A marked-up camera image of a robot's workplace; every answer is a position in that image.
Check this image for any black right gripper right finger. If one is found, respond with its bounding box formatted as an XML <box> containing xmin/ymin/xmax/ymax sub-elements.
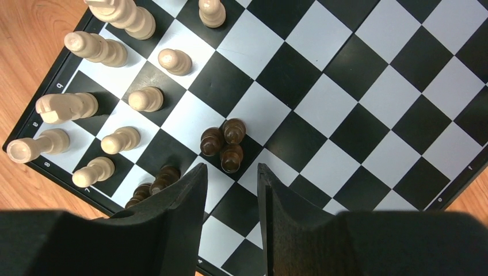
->
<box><xmin>257</xmin><ymin>163</ymin><xmax>487</xmax><ymax>275</ymax></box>

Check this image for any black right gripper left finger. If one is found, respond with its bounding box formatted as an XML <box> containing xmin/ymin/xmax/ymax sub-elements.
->
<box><xmin>1</xmin><ymin>163</ymin><xmax>208</xmax><ymax>275</ymax></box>

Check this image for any dark pawn piece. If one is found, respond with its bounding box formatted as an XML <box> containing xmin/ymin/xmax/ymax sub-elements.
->
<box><xmin>150</xmin><ymin>165</ymin><xmax>181</xmax><ymax>196</ymax></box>
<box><xmin>125</xmin><ymin>183</ymin><xmax>151</xmax><ymax>208</ymax></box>
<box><xmin>220</xmin><ymin>144</ymin><xmax>243</xmax><ymax>174</ymax></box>
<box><xmin>222</xmin><ymin>118</ymin><xmax>246</xmax><ymax>144</ymax></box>
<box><xmin>200</xmin><ymin>127</ymin><xmax>224</xmax><ymax>156</ymax></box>

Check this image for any white pawn piece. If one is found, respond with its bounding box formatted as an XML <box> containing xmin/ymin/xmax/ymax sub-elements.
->
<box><xmin>158</xmin><ymin>48</ymin><xmax>192</xmax><ymax>76</ymax></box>
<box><xmin>101</xmin><ymin>126</ymin><xmax>141</xmax><ymax>155</ymax></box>
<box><xmin>72</xmin><ymin>156</ymin><xmax>115</xmax><ymax>188</ymax></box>
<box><xmin>198</xmin><ymin>0</ymin><xmax>226</xmax><ymax>28</ymax></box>
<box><xmin>128</xmin><ymin>86</ymin><xmax>164</xmax><ymax>112</ymax></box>

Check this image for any black white chessboard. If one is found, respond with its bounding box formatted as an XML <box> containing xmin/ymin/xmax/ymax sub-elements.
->
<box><xmin>28</xmin><ymin>1</ymin><xmax>487</xmax><ymax>275</ymax></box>

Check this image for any white rook piece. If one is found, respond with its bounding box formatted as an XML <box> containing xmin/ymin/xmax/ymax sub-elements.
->
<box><xmin>6</xmin><ymin>128</ymin><xmax>70</xmax><ymax>164</ymax></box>

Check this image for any white knight piece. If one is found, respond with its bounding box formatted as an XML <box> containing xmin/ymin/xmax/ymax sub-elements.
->
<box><xmin>35</xmin><ymin>93</ymin><xmax>98</xmax><ymax>124</ymax></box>

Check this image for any white bishop piece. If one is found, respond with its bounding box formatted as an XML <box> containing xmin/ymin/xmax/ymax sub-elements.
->
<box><xmin>64</xmin><ymin>31</ymin><xmax>128</xmax><ymax>67</ymax></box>

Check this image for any white king piece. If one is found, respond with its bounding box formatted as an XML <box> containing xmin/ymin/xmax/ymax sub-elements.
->
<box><xmin>84</xmin><ymin>0</ymin><xmax>156</xmax><ymax>40</ymax></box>

